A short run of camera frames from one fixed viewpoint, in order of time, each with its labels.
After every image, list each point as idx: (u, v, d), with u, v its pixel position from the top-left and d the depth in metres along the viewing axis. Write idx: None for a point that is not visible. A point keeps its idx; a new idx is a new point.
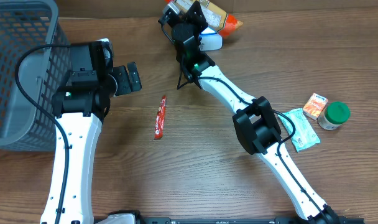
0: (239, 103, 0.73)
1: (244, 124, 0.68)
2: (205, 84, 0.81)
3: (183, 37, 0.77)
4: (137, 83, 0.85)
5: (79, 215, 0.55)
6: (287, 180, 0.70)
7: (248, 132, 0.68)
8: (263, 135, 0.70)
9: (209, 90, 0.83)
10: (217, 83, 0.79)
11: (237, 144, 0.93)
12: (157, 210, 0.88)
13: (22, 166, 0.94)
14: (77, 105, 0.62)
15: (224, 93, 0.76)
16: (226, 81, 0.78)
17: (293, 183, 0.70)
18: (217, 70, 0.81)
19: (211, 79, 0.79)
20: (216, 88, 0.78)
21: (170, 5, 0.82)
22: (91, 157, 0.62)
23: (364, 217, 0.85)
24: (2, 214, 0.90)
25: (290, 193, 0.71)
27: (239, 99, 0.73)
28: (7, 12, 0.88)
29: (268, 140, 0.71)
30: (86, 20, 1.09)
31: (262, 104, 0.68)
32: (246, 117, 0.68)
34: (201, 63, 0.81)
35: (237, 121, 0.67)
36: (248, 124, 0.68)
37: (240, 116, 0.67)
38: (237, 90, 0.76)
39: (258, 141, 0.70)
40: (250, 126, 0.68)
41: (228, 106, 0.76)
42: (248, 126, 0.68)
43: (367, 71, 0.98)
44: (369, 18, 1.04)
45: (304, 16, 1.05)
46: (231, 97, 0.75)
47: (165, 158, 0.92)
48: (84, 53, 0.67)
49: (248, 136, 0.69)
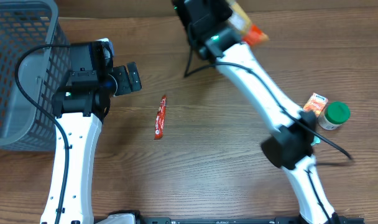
0: (280, 114, 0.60)
1: (287, 145, 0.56)
2: (229, 71, 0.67)
3: None
4: (137, 83, 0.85)
5: (79, 215, 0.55)
6: (306, 191, 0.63)
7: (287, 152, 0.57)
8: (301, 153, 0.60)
9: (229, 76, 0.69)
10: (249, 74, 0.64)
11: (237, 144, 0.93)
12: (157, 210, 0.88)
13: (22, 166, 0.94)
14: (77, 105, 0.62)
15: (257, 91, 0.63)
16: (260, 74, 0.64)
17: (312, 195, 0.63)
18: (245, 49, 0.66)
19: (239, 68, 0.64)
20: (245, 81, 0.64)
21: None
22: (91, 157, 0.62)
23: (364, 217, 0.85)
24: (2, 214, 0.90)
25: (304, 201, 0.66)
27: (281, 109, 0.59)
28: (7, 12, 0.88)
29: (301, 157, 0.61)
30: (86, 20, 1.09)
31: (310, 121, 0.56)
32: (290, 137, 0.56)
34: (221, 35, 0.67)
35: (280, 142, 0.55)
36: (291, 145, 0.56)
37: (284, 137, 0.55)
38: (278, 94, 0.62)
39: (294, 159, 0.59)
40: (292, 146, 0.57)
41: (260, 109, 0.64)
42: (290, 147, 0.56)
43: (367, 71, 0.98)
44: (369, 18, 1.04)
45: (304, 16, 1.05)
46: (268, 103, 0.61)
47: (164, 158, 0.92)
48: (84, 53, 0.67)
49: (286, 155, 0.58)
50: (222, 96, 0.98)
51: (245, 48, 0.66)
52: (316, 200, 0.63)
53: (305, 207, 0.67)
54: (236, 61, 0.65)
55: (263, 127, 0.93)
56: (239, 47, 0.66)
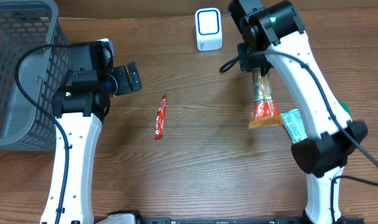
0: (328, 121, 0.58)
1: (327, 154, 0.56)
2: (280, 60, 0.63)
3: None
4: (137, 83, 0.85)
5: (79, 215, 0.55)
6: (323, 196, 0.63)
7: (324, 162, 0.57)
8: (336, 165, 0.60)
9: (274, 64, 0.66)
10: (303, 70, 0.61)
11: (238, 144, 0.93)
12: (157, 210, 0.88)
13: (22, 166, 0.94)
14: (78, 105, 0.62)
15: (307, 89, 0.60)
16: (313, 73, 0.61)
17: (327, 201, 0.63)
18: (303, 42, 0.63)
19: (294, 62, 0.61)
20: (296, 77, 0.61)
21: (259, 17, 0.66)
22: (91, 157, 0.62)
23: (364, 217, 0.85)
24: (2, 214, 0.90)
25: (314, 204, 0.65)
27: (329, 117, 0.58)
28: (7, 12, 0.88)
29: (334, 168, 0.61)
30: (86, 20, 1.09)
31: (359, 134, 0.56)
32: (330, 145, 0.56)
34: (280, 18, 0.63)
35: (320, 149, 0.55)
36: (331, 152, 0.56)
37: (326, 145, 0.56)
38: (328, 98, 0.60)
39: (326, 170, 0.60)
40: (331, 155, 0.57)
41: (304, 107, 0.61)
42: (329, 155, 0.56)
43: (366, 71, 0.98)
44: (369, 18, 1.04)
45: (304, 16, 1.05)
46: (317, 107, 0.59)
47: (164, 158, 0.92)
48: (85, 53, 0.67)
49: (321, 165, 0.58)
50: (222, 96, 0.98)
51: (304, 38, 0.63)
52: (329, 206, 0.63)
53: (312, 208, 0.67)
54: (292, 53, 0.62)
55: (263, 127, 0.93)
56: (297, 37, 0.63)
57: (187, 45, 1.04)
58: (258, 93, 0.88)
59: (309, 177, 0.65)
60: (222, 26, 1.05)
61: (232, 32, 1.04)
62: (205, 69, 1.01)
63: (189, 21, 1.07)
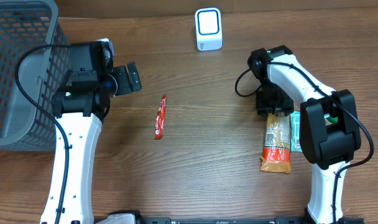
0: (313, 93, 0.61)
1: (315, 117, 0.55)
2: (275, 71, 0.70)
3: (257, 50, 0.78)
4: (137, 83, 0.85)
5: (79, 215, 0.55)
6: (326, 191, 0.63)
7: (316, 129, 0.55)
8: (336, 142, 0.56)
9: (276, 80, 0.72)
10: (291, 70, 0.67)
11: (238, 144, 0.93)
12: (157, 210, 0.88)
13: (22, 166, 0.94)
14: (77, 105, 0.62)
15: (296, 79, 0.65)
16: (300, 68, 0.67)
17: (329, 197, 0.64)
18: (292, 57, 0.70)
19: (283, 65, 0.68)
20: (286, 74, 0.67)
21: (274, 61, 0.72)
22: (91, 157, 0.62)
23: (364, 217, 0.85)
24: (2, 214, 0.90)
25: (318, 200, 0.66)
27: (314, 88, 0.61)
28: (7, 12, 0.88)
29: (337, 150, 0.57)
30: (86, 20, 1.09)
31: (345, 101, 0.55)
32: (319, 111, 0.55)
34: (276, 51, 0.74)
35: (306, 109, 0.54)
36: (319, 116, 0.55)
37: (313, 106, 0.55)
38: (313, 79, 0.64)
39: (326, 146, 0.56)
40: (321, 121, 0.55)
41: (298, 96, 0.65)
42: (319, 121, 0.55)
43: (366, 71, 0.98)
44: (369, 18, 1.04)
45: (304, 16, 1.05)
46: (304, 86, 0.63)
47: (165, 158, 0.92)
48: (84, 53, 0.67)
49: (315, 135, 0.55)
50: (222, 96, 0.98)
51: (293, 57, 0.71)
52: (331, 203, 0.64)
53: (314, 204, 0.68)
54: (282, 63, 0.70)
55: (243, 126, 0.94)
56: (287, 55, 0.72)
57: (187, 45, 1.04)
58: (271, 140, 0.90)
59: (314, 170, 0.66)
60: (222, 27, 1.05)
61: (232, 32, 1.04)
62: (205, 69, 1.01)
63: (189, 21, 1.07)
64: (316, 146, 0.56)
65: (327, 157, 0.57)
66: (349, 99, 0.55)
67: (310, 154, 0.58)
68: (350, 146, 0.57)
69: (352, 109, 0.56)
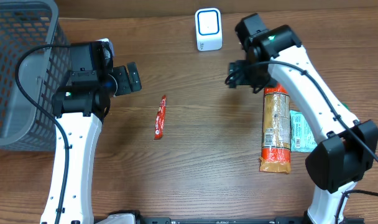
0: (333, 121, 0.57)
1: (336, 155, 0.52)
2: (281, 71, 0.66)
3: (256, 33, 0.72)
4: (137, 83, 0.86)
5: (79, 215, 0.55)
6: (331, 205, 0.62)
7: (334, 164, 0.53)
8: (349, 171, 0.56)
9: (279, 79, 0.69)
10: (303, 77, 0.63)
11: (239, 144, 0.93)
12: (157, 210, 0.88)
13: (22, 166, 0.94)
14: (77, 105, 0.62)
15: (310, 95, 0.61)
16: (314, 79, 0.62)
17: (334, 210, 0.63)
18: (300, 53, 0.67)
19: (293, 70, 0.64)
20: (298, 85, 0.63)
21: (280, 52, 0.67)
22: (91, 157, 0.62)
23: (364, 217, 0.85)
24: (2, 214, 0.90)
25: (320, 210, 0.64)
27: (334, 117, 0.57)
28: (7, 12, 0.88)
29: (349, 177, 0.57)
30: (86, 20, 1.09)
31: (366, 133, 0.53)
32: (340, 147, 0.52)
34: (279, 37, 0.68)
35: (327, 148, 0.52)
36: (340, 154, 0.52)
37: (334, 145, 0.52)
38: (331, 99, 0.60)
39: (340, 177, 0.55)
40: (341, 157, 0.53)
41: (308, 112, 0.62)
42: (339, 157, 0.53)
43: (366, 71, 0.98)
44: (369, 18, 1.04)
45: (304, 16, 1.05)
46: (321, 109, 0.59)
47: (165, 158, 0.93)
48: (84, 53, 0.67)
49: (332, 169, 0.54)
50: (223, 96, 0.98)
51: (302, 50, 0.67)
52: (334, 213, 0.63)
53: (316, 210, 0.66)
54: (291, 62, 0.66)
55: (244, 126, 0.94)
56: (296, 49, 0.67)
57: (187, 45, 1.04)
58: (271, 139, 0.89)
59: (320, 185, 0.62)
60: (223, 27, 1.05)
61: (232, 32, 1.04)
62: (205, 69, 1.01)
63: (189, 21, 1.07)
64: (330, 177, 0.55)
65: (339, 184, 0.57)
66: (370, 134, 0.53)
67: (321, 181, 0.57)
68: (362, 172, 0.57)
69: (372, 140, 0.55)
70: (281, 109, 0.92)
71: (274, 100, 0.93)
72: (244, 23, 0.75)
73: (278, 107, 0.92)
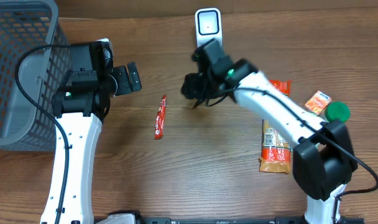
0: (301, 128, 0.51)
1: (313, 160, 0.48)
2: (244, 98, 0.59)
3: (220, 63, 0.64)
4: (137, 83, 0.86)
5: (79, 215, 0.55)
6: (326, 210, 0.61)
7: (316, 171, 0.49)
8: (334, 175, 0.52)
9: (247, 106, 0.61)
10: (265, 97, 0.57)
11: (225, 144, 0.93)
12: (157, 210, 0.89)
13: (22, 166, 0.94)
14: (77, 105, 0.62)
15: (275, 112, 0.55)
16: (276, 95, 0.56)
17: (329, 213, 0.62)
18: (260, 77, 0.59)
19: (253, 92, 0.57)
20: (262, 106, 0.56)
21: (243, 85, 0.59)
22: (91, 157, 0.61)
23: (364, 217, 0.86)
24: (2, 214, 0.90)
25: (316, 214, 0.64)
27: (301, 123, 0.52)
28: (7, 12, 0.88)
29: (338, 180, 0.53)
30: (86, 20, 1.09)
31: (337, 132, 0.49)
32: (316, 152, 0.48)
34: (238, 68, 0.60)
35: (302, 155, 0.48)
36: (317, 158, 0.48)
37: (308, 150, 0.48)
38: (296, 108, 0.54)
39: (327, 182, 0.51)
40: (320, 162, 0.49)
41: (280, 131, 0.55)
42: (317, 162, 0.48)
43: (366, 71, 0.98)
44: (369, 18, 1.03)
45: (304, 16, 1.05)
46: (288, 119, 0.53)
47: (165, 158, 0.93)
48: (84, 53, 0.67)
49: (316, 177, 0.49)
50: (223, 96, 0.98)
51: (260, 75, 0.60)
52: (331, 216, 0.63)
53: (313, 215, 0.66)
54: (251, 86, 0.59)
55: (244, 126, 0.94)
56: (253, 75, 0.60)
57: (187, 45, 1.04)
58: (271, 140, 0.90)
59: None
60: (223, 27, 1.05)
61: (231, 32, 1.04)
62: None
63: (189, 21, 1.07)
64: (317, 186, 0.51)
65: (329, 189, 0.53)
66: (342, 131, 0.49)
67: (311, 190, 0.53)
68: (349, 172, 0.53)
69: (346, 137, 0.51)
70: None
71: None
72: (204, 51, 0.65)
73: None
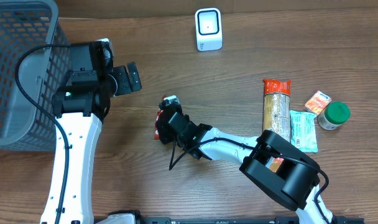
0: (243, 150, 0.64)
1: (259, 172, 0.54)
2: (208, 150, 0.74)
3: (181, 126, 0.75)
4: (137, 83, 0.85)
5: (79, 215, 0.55)
6: (313, 214, 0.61)
7: (268, 180, 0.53)
8: (298, 180, 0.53)
9: (216, 155, 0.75)
10: (218, 142, 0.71)
11: None
12: (157, 210, 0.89)
13: (22, 166, 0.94)
14: (77, 105, 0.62)
15: (227, 149, 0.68)
16: (225, 137, 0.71)
17: (318, 214, 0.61)
18: (216, 129, 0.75)
19: (211, 142, 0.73)
20: (218, 149, 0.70)
21: (202, 146, 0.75)
22: (91, 157, 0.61)
23: (364, 217, 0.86)
24: (2, 213, 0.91)
25: None
27: (242, 147, 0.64)
28: (7, 12, 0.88)
29: (305, 185, 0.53)
30: (86, 20, 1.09)
31: (272, 142, 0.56)
32: (258, 165, 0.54)
34: (199, 134, 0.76)
35: (248, 172, 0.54)
36: (262, 168, 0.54)
37: (250, 166, 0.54)
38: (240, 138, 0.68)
39: (290, 188, 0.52)
40: (268, 172, 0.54)
41: (237, 162, 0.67)
42: (265, 173, 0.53)
43: (366, 71, 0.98)
44: (369, 18, 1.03)
45: (304, 16, 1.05)
46: (234, 149, 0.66)
47: (165, 158, 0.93)
48: (84, 53, 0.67)
49: (272, 186, 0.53)
50: (223, 96, 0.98)
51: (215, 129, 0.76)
52: (321, 216, 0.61)
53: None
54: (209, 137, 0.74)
55: (244, 126, 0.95)
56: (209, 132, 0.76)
57: (187, 45, 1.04)
58: None
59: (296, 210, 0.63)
60: (222, 27, 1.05)
61: (231, 32, 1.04)
62: (205, 69, 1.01)
63: (189, 21, 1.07)
64: (281, 195, 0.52)
65: (301, 196, 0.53)
66: (275, 139, 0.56)
67: (284, 203, 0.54)
68: (313, 173, 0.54)
69: (285, 144, 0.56)
70: (281, 109, 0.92)
71: (273, 100, 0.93)
72: (171, 126, 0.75)
73: (278, 107, 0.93)
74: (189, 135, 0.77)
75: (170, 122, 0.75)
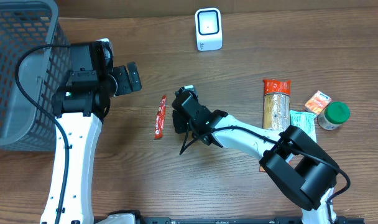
0: (263, 144, 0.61)
1: (280, 168, 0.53)
2: (222, 137, 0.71)
3: (193, 111, 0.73)
4: (137, 83, 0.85)
5: (79, 215, 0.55)
6: (321, 214, 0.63)
7: (288, 177, 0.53)
8: (316, 179, 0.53)
9: (230, 144, 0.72)
10: (235, 130, 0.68)
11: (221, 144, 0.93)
12: (157, 210, 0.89)
13: (22, 166, 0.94)
14: (77, 105, 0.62)
15: (245, 138, 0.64)
16: (242, 126, 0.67)
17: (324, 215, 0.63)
18: (232, 118, 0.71)
19: (226, 130, 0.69)
20: (234, 138, 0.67)
21: (216, 133, 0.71)
22: (91, 157, 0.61)
23: (364, 217, 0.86)
24: (2, 214, 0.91)
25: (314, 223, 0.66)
27: (263, 140, 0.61)
28: (7, 12, 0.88)
29: (323, 186, 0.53)
30: (86, 20, 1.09)
31: (296, 139, 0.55)
32: (280, 161, 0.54)
34: (213, 119, 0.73)
35: (269, 167, 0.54)
36: (283, 165, 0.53)
37: (271, 160, 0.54)
38: (260, 129, 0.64)
39: (309, 186, 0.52)
40: (289, 168, 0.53)
41: (253, 154, 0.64)
42: (286, 170, 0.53)
43: (366, 71, 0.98)
44: (369, 18, 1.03)
45: (304, 16, 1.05)
46: (253, 139, 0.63)
47: (165, 158, 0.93)
48: (84, 53, 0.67)
49: (291, 183, 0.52)
50: (224, 96, 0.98)
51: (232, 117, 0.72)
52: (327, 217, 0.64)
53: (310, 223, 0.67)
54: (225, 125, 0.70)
55: None
56: (224, 119, 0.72)
57: (187, 45, 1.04)
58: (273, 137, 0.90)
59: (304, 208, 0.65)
60: (223, 27, 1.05)
61: (231, 32, 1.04)
62: (205, 69, 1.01)
63: (189, 21, 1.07)
64: (299, 193, 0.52)
65: (318, 195, 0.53)
66: (299, 137, 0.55)
67: (299, 202, 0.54)
68: (332, 174, 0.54)
69: (308, 142, 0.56)
70: (281, 109, 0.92)
71: (273, 100, 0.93)
72: (183, 108, 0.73)
73: (278, 107, 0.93)
74: (202, 119, 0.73)
75: (182, 105, 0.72)
